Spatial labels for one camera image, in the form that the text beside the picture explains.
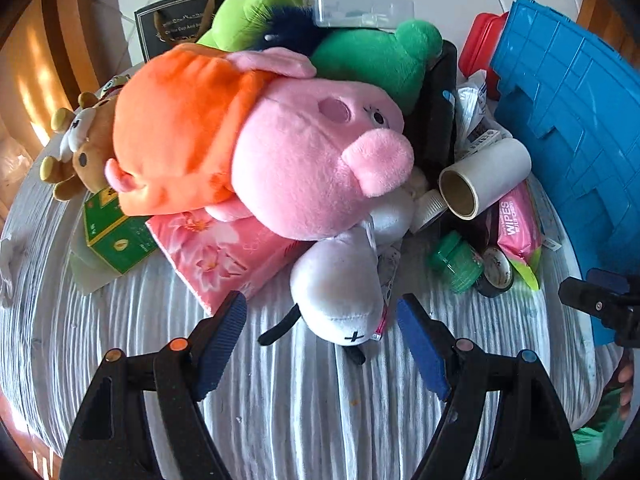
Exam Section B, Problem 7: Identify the pink floral tissue pack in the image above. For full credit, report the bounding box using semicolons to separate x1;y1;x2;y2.
146;209;310;315

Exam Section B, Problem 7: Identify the blue plastic crate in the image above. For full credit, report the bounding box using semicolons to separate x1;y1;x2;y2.
488;0;640;346

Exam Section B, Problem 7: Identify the red lidded container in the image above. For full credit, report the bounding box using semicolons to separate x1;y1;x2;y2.
458;12;509;101

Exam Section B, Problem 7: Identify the white crumpled glove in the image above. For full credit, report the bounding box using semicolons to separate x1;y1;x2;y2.
0;235;24;309

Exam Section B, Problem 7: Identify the green plastic jar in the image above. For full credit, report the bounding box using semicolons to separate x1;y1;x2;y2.
426;231;484;294

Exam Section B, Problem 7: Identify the dark green plush toy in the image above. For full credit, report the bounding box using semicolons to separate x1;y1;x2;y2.
310;20;444;115

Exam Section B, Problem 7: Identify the light green plush toy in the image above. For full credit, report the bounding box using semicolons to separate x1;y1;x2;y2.
196;0;304;52

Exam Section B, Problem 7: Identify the dark tape roll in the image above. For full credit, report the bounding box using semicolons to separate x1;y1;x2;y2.
474;246;514;298

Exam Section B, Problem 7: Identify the black gift bag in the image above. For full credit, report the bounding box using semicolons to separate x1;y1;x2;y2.
134;0;224;62

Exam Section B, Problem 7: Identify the operator hand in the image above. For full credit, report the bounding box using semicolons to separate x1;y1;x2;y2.
616;354;634;420

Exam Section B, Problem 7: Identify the toothpaste tube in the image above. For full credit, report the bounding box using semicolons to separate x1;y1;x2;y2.
454;70;513;160

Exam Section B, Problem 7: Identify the orange pink pig plush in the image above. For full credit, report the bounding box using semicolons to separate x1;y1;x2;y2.
105;44;414;240

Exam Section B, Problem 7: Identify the blue feather toy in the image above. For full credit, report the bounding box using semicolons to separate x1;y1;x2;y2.
250;6;332;56

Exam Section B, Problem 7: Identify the white plush toy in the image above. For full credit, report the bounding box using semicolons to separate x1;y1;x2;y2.
258;188;414;365

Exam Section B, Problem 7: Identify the pink green wipes pack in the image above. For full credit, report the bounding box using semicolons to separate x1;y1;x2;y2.
497;181;542;290

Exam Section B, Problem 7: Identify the green tea box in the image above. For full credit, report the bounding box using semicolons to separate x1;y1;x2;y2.
70;188;157;295

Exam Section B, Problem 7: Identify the brown teddy bear plush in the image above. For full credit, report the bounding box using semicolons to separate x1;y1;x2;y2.
39;89;119;202

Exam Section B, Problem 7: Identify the clear plastic case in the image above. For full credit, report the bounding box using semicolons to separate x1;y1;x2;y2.
308;0;414;29

